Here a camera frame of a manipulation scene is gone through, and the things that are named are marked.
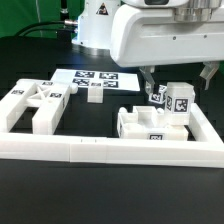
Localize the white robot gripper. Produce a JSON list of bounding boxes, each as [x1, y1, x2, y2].
[[110, 0, 224, 95]]

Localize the white chair seat block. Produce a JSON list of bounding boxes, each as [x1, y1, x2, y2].
[[117, 106, 188, 141]]

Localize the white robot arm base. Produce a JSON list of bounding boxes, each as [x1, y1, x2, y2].
[[72, 0, 121, 56]]

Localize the white tagged cube left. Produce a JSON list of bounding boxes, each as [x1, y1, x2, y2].
[[149, 85, 167, 104]]

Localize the white marker sheet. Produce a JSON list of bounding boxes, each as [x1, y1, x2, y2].
[[51, 69, 140, 91]]

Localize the white U-shaped fixture frame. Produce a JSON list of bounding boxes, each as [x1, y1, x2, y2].
[[0, 105, 224, 168]]

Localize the black antenna post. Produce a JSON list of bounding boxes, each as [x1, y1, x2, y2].
[[57, 0, 71, 42]]

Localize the white chair back frame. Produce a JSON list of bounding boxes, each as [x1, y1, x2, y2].
[[0, 79, 78, 135]]

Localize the black cable bundle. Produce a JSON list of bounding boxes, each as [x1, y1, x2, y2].
[[13, 19, 79, 38]]

